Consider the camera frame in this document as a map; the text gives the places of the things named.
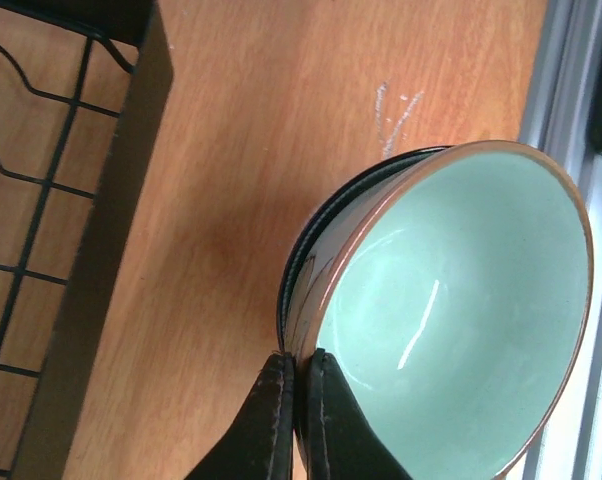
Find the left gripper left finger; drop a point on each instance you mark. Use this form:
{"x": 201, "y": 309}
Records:
{"x": 258, "y": 443}

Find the black wire dish rack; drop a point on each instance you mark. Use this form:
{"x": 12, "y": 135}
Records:
{"x": 83, "y": 87}

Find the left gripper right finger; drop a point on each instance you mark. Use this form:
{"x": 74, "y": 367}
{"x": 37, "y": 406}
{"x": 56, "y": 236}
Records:
{"x": 336, "y": 440}

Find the aluminium front rail frame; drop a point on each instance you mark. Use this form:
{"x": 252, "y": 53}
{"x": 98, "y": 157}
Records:
{"x": 563, "y": 119}

